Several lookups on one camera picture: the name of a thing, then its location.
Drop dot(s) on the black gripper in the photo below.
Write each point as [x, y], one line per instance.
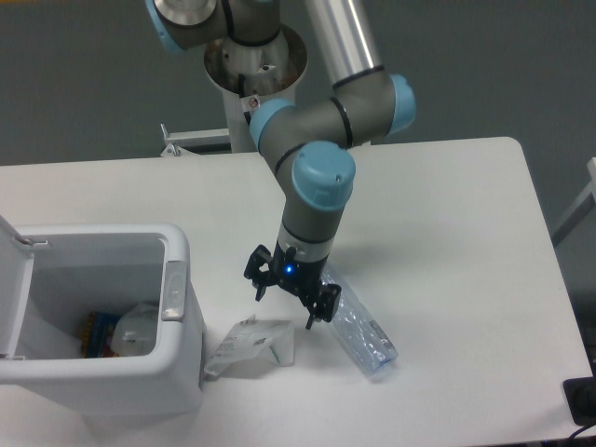
[299, 278]

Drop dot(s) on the white plastic wrapper bag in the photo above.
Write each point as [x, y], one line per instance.
[271, 340]

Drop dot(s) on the clear plastic water bottle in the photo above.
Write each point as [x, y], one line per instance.
[357, 330]

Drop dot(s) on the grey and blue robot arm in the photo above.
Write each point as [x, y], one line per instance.
[307, 149]

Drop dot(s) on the white crumpled trash in bin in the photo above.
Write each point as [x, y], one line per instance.
[135, 332]

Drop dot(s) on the white trash can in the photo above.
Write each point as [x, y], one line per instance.
[53, 277]

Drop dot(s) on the black device at table edge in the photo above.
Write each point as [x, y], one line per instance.
[580, 396]

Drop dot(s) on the white metal base bracket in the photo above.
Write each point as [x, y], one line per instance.
[198, 142]

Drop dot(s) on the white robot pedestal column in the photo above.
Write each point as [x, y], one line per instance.
[250, 76]

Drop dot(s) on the white metal frame at right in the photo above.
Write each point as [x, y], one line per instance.
[579, 208]

